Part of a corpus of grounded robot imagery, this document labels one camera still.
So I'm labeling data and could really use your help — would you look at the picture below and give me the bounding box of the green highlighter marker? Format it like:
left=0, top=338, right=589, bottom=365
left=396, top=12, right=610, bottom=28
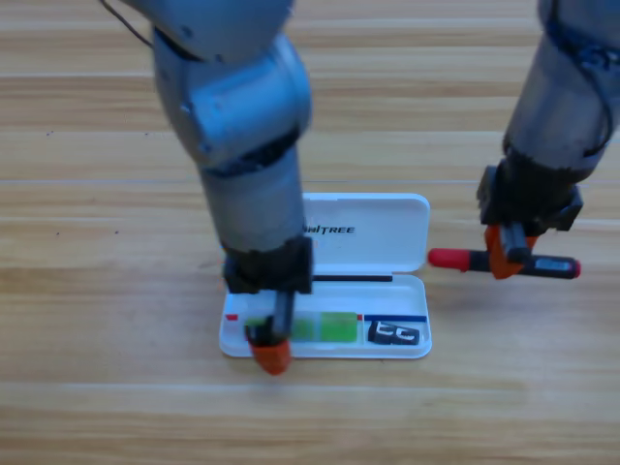
left=241, top=312, right=360, bottom=343

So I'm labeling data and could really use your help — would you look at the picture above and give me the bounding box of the black eraser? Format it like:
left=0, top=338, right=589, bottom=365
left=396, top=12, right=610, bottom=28
left=366, top=320, right=421, bottom=348

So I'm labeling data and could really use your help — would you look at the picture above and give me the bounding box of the white plastic pencil case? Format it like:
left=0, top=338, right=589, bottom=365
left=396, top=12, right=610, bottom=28
left=218, top=192, right=433, bottom=359

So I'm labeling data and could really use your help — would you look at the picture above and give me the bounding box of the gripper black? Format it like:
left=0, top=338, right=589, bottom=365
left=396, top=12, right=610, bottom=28
left=221, top=235, right=316, bottom=377
left=476, top=153, right=585, bottom=282

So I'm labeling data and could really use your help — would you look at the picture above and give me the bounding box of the red and black pen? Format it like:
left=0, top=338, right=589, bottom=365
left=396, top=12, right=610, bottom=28
left=427, top=247, right=582, bottom=281

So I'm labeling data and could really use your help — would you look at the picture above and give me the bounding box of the thin brown wire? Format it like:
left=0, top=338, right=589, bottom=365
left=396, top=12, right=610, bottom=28
left=100, top=0, right=157, bottom=48

